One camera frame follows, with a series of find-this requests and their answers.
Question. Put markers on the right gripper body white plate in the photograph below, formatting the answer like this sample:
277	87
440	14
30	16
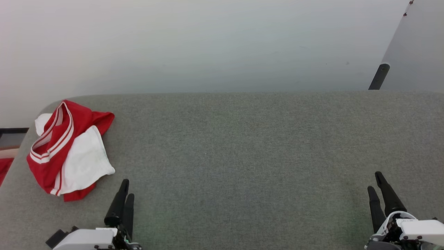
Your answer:
419	229

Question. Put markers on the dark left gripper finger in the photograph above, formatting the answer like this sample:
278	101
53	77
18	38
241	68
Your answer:
117	208
128	215

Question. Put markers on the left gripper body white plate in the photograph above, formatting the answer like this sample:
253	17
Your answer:
86	239

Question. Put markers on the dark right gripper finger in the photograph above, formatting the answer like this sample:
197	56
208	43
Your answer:
376	211
390	199

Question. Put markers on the red and white Bulls jersey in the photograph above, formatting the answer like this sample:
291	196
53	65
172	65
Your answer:
52	152

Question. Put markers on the red cloth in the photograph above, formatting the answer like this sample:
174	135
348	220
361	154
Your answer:
4	168

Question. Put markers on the cream perforated laundry basket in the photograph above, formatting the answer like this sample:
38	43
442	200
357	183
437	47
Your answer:
7	152

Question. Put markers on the black metal pole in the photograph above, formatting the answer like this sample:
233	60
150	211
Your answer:
379	76

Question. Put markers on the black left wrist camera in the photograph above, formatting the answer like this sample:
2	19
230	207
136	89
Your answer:
55	238

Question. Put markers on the black rectangular frame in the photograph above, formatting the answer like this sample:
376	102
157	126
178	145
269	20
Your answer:
12	131

